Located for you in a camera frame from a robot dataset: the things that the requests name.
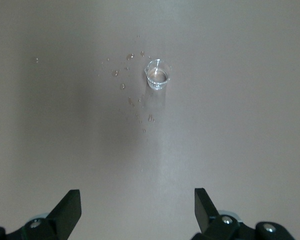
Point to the clear glass beaker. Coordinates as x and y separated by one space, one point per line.
157 76

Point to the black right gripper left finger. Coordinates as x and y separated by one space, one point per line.
62 217

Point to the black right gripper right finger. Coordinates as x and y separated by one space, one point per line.
205 215

